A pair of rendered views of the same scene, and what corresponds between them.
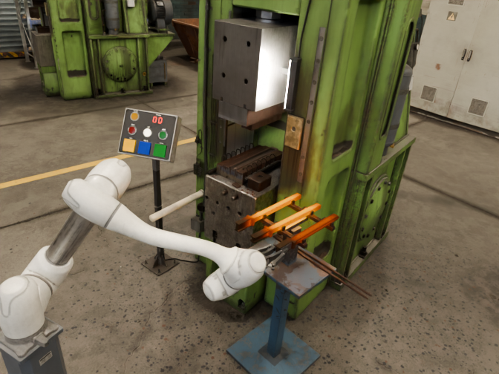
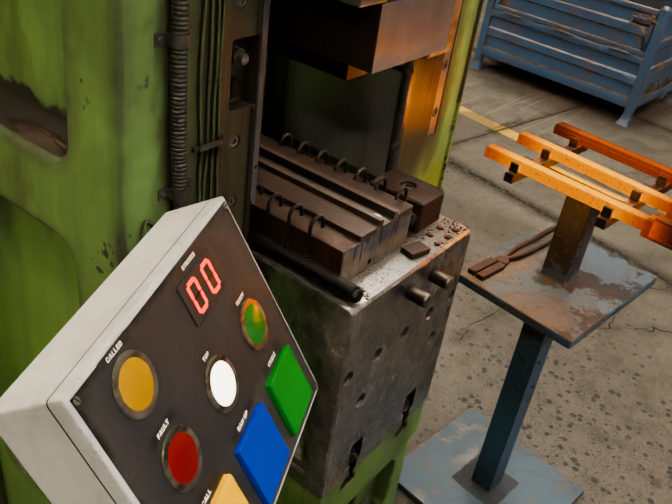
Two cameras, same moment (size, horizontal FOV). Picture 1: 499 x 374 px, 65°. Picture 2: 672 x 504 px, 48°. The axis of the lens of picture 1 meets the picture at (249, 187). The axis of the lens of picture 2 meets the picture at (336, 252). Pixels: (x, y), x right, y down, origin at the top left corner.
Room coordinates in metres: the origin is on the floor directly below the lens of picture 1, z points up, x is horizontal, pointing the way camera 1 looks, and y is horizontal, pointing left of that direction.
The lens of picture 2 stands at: (2.15, 1.19, 1.61)
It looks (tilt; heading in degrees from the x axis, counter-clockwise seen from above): 33 degrees down; 267
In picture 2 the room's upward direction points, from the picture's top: 9 degrees clockwise
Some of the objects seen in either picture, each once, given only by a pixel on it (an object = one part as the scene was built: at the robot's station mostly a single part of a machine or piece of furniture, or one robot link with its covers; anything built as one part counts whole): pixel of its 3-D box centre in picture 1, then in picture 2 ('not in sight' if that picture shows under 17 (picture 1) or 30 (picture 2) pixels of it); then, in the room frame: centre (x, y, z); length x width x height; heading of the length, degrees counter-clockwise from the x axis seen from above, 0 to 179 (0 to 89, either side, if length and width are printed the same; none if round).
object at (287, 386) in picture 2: (160, 151); (286, 390); (2.15, 0.55, 1.01); 0.07 x 0.05 x 0.07; 79
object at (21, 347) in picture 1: (28, 330); not in sight; (1.10, 0.86, 0.63); 0.22 x 0.18 x 0.06; 63
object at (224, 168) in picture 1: (251, 162); (283, 194); (2.20, 0.00, 0.96); 0.42 x 0.20 x 0.09; 144
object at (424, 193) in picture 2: (259, 181); (405, 200); (1.98, -0.06, 0.95); 0.12 x 0.08 x 0.06; 144
